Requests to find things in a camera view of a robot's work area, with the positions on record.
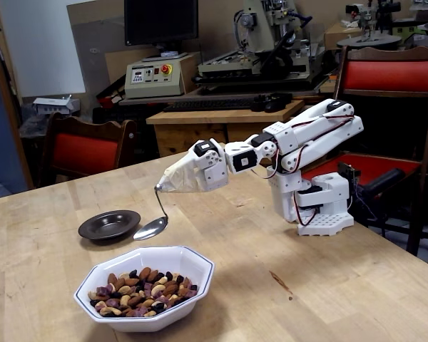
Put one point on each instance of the wooden workbench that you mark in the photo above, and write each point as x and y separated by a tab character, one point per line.
217	115

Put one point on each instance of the beige milling machine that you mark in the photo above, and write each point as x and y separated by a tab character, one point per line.
260	21

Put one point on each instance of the white model house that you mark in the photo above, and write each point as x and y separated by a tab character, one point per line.
53	105

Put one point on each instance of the black circuit board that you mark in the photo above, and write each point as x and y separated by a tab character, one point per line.
349	172

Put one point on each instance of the dark brown small plate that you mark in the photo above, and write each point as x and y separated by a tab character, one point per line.
107	222

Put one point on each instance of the mixed nuts and dried fruit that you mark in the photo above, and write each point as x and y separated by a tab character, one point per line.
142	288

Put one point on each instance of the large brown board sheet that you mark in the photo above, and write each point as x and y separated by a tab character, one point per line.
92	42

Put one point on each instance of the beige control box red button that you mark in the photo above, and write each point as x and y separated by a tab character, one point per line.
153	82

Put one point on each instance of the black keyboard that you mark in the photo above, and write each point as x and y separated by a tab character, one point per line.
207	105

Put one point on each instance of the brown cardboard box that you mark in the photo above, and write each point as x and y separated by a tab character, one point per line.
339	35

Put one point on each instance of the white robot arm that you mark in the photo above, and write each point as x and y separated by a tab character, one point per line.
306	124

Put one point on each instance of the black desk device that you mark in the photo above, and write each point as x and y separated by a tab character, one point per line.
274	103

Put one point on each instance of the black computer monitor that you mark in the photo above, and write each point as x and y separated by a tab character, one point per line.
160	21

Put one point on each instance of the white octagonal bowl blue rim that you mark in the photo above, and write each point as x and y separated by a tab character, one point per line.
142	318

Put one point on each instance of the wooden chair low red backrest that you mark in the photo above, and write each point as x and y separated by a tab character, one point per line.
85	153

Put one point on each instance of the bent metal spoon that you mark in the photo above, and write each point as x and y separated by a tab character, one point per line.
150	231

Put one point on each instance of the beige tape-wrapped gripper finger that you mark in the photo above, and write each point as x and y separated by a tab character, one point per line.
182	176

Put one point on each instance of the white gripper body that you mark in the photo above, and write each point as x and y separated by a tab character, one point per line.
214	174

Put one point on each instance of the black round machine table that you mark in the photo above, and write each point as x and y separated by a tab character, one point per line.
369	41

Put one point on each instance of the wooden chair tall red backrest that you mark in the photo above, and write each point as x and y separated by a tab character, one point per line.
388	75

